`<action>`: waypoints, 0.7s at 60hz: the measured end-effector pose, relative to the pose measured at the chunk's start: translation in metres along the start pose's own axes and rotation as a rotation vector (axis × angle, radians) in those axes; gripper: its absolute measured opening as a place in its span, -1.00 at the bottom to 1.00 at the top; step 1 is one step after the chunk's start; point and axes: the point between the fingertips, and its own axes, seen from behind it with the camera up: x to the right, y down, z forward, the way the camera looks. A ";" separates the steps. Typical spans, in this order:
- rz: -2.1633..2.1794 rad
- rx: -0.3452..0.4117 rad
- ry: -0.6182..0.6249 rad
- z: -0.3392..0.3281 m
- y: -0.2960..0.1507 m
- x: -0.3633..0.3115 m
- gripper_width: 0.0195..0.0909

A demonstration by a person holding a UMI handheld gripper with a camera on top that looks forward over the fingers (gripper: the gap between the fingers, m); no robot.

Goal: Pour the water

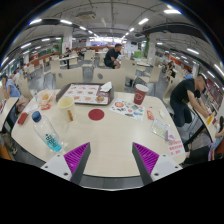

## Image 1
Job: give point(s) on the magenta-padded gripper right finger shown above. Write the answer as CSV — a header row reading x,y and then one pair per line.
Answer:
x,y
148,158

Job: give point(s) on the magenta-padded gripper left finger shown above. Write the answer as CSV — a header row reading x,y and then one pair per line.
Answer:
x,y
75,158

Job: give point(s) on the clear blue-capped water bottle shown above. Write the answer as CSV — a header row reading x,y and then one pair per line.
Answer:
x,y
48,133

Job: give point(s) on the white sticker with red print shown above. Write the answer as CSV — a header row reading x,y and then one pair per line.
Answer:
x,y
176,147

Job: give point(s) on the clear plastic bag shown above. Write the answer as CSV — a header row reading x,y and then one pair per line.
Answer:
x,y
159,128

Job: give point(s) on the small red sauce packet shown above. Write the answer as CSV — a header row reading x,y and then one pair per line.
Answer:
x,y
45,107
150,115

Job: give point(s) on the flat round red coaster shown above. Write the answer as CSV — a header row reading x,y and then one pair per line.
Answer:
x,y
96,114

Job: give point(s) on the printed paper flyer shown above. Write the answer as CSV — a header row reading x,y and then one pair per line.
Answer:
x,y
128,110

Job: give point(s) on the red paper cup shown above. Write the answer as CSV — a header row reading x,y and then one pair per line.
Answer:
x,y
140,95

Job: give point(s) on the beige side table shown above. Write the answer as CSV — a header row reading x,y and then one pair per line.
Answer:
x,y
203,123
7,111

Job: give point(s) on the red box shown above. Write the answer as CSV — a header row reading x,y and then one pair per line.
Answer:
x,y
23,118

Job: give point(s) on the brown tray with paper liner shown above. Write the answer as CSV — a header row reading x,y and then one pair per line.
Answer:
x,y
83,93

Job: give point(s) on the white paper receipt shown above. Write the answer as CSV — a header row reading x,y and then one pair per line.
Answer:
x,y
31,108

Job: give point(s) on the food wrapper with fries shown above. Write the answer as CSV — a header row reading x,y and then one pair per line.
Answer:
x,y
46,97

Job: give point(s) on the person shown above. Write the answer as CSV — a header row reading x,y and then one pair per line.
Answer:
x,y
181,96
111,56
11,89
188,75
170,70

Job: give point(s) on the pink bag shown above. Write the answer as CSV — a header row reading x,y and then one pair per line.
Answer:
x,y
22,104

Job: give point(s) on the white paper napkin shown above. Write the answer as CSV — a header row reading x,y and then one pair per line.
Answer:
x,y
106,87

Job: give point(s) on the beige chair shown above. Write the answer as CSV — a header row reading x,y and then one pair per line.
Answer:
x,y
111,78
68,78

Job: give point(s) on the group of beige chairs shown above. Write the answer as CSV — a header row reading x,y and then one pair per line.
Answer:
x,y
153,75

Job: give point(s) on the ceiling air conditioner unit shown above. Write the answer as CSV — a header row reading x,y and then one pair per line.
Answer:
x,y
86,15

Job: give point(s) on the ceiling lights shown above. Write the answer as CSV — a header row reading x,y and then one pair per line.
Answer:
x,y
171,11

